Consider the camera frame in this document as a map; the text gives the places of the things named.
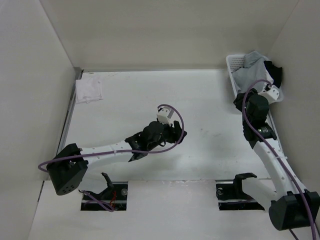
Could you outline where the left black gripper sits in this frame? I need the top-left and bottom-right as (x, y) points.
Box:
(148, 118), (186, 151)

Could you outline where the grey tank top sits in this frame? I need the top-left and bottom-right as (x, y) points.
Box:
(232, 50), (273, 93)

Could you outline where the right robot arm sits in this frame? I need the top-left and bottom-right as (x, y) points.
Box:
(231, 89), (320, 231)

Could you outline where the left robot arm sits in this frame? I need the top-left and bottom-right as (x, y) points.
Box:
(45, 120), (187, 201)

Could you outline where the folded white tank top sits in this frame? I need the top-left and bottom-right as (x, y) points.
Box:
(75, 77), (104, 104)

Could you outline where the black tank top in basket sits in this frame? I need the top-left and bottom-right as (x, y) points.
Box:
(264, 60), (283, 88)

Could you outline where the white plastic laundry basket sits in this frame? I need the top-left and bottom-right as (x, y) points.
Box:
(226, 50), (284, 104)

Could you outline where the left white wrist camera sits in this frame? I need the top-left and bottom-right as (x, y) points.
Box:
(156, 106), (175, 126)

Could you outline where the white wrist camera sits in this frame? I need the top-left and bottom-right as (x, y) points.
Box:
(156, 106), (175, 126)
(258, 84), (280, 105)

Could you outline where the left metal table rail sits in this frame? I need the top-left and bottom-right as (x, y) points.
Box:
(51, 66), (84, 181)

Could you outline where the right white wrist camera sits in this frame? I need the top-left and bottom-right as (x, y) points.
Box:
(258, 84), (280, 105)

